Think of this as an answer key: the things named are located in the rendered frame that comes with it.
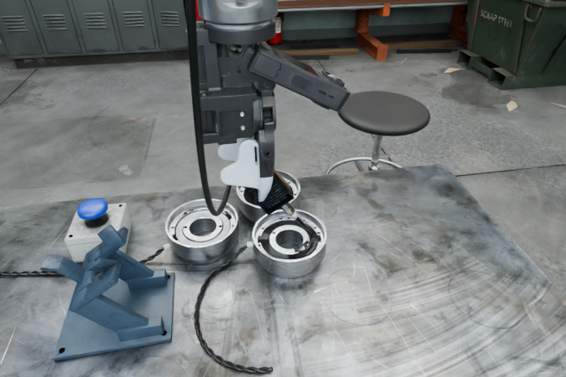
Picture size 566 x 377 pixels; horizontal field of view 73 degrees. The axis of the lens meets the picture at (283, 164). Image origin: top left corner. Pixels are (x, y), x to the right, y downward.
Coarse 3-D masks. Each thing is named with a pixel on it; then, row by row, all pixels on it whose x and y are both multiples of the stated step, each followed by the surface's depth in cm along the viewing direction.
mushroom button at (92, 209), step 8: (88, 200) 55; (96, 200) 55; (104, 200) 55; (80, 208) 54; (88, 208) 53; (96, 208) 53; (104, 208) 54; (80, 216) 53; (88, 216) 53; (96, 216) 53
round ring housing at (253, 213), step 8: (288, 176) 66; (296, 184) 64; (240, 192) 64; (296, 192) 64; (240, 200) 61; (296, 200) 61; (240, 208) 62; (248, 208) 60; (256, 208) 59; (296, 208) 62; (248, 216) 61; (256, 216) 60
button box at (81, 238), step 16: (112, 208) 58; (80, 224) 55; (96, 224) 54; (112, 224) 55; (128, 224) 59; (64, 240) 52; (80, 240) 53; (96, 240) 53; (128, 240) 58; (80, 256) 54
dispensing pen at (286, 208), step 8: (272, 184) 47; (280, 184) 48; (248, 192) 47; (256, 192) 48; (272, 192) 48; (280, 192) 48; (288, 192) 49; (256, 200) 48; (264, 200) 49; (272, 200) 49; (280, 200) 49; (288, 200) 49; (264, 208) 49; (272, 208) 50; (280, 208) 51; (288, 208) 51; (296, 216) 52; (304, 224) 54
